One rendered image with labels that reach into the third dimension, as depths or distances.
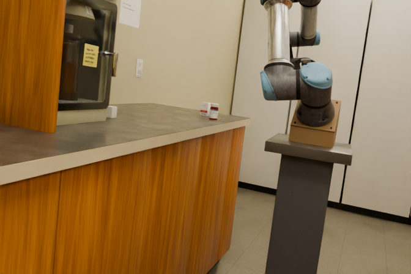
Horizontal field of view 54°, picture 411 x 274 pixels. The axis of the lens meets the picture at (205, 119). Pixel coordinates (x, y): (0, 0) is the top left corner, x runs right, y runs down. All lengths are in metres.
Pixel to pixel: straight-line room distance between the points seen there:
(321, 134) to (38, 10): 1.10
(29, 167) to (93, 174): 0.27
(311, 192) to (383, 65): 2.62
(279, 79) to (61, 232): 0.91
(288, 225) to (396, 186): 2.60
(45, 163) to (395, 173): 3.58
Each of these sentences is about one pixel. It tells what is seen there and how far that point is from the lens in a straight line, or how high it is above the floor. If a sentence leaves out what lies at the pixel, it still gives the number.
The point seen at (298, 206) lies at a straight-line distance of 1.67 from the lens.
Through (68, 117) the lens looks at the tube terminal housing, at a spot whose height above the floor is 0.96.
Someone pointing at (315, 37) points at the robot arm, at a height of 1.41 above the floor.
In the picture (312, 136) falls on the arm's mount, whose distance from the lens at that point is 1.65.
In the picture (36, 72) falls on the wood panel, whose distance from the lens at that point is 1.30.
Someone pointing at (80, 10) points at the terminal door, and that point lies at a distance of 1.46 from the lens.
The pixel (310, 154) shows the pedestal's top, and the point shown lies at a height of 0.92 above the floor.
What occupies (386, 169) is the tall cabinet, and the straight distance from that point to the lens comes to 4.17.
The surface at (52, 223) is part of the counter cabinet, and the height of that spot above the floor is 0.76.
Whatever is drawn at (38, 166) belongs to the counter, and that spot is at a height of 0.92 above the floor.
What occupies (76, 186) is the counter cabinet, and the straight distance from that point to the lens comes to 1.13.
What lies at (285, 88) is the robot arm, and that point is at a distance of 1.53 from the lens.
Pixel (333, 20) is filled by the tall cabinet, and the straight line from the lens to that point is 4.19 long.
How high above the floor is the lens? 1.16
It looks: 6 degrees down
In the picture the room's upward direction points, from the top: 7 degrees clockwise
